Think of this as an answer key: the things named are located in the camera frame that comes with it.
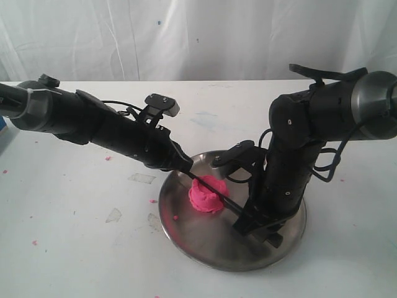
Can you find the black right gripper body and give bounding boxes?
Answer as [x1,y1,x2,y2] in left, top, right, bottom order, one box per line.
[248,145,322,224]

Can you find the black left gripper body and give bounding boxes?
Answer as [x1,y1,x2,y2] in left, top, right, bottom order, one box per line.
[91,113,183,169]

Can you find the black knife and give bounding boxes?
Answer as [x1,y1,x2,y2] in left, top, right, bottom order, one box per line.
[189,170,285,248]

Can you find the pink dough lump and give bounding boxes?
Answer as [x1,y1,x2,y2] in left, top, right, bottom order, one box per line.
[189,175,230,213]

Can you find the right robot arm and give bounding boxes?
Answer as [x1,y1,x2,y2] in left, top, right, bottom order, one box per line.
[233,64,396,247]

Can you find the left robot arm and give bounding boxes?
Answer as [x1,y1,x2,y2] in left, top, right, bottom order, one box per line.
[1,74,193,173]

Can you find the round steel plate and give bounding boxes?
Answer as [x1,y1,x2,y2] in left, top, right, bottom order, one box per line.
[159,150,306,272]

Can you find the white backdrop curtain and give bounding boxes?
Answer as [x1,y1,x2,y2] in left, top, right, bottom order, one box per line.
[1,1,396,81]

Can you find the blue box at edge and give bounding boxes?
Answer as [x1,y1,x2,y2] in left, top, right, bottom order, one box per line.
[0,116,8,134]

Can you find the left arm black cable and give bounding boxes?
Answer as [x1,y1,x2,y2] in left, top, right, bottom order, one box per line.
[100,99,146,120]

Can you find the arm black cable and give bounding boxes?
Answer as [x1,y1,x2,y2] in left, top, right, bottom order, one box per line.
[100,99,146,120]
[259,124,357,184]

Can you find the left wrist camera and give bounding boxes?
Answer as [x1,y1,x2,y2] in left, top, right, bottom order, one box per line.
[145,93,180,117]

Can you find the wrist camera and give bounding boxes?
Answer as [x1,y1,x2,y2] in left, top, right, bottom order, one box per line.
[211,140,255,168]
[145,93,180,117]

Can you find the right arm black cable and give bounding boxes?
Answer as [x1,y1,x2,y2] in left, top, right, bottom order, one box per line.
[259,124,357,184]

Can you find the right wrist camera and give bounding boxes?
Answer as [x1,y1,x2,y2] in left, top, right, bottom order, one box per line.
[211,140,255,168]

